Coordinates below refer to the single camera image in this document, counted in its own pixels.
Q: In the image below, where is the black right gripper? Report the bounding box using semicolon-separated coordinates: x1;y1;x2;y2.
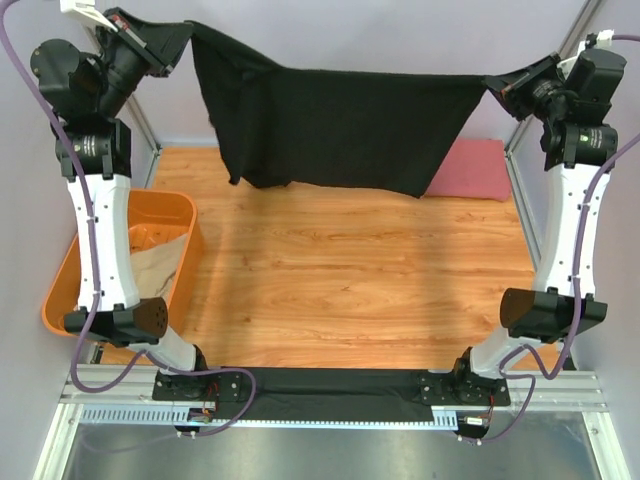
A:
484;50;571;123

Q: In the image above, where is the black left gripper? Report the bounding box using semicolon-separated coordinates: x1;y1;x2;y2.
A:
92;3;193;116

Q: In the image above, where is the black t shirt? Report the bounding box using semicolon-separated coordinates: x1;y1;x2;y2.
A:
191;23;486;197

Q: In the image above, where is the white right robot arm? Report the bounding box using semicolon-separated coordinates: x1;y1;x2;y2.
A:
450;45;627;404

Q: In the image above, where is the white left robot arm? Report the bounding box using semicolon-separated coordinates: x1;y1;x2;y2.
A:
30;1;211;401

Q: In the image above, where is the folded red t shirt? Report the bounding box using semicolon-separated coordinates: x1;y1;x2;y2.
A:
425;138;511;202

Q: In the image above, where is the orange plastic basket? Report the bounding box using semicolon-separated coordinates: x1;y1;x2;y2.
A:
41;189;204;336

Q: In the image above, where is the beige t shirt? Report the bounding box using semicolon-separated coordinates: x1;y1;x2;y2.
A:
74;232;191;314

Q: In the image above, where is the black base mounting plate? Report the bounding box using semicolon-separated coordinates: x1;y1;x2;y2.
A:
152;367;511;423

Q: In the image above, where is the left aluminium corner post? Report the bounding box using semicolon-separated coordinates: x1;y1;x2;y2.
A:
83;26;161;153

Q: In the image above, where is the aluminium corner post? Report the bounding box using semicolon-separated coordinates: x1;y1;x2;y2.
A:
83;26;161;153
505;0;604;154

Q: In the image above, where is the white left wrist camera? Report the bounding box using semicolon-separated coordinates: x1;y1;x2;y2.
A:
59;0;118;32

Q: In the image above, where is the right aluminium corner post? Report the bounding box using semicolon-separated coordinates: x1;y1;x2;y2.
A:
505;0;604;154

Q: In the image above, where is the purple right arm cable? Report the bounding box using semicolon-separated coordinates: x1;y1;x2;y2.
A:
452;33;640;446

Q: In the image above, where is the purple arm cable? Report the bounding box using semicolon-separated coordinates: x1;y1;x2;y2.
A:
452;33;640;446
0;0;259;454

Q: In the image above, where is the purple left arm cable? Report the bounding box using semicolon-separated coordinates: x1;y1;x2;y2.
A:
0;0;259;454

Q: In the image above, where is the aluminium frame rail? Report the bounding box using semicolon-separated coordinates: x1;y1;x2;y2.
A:
61;366;608;438

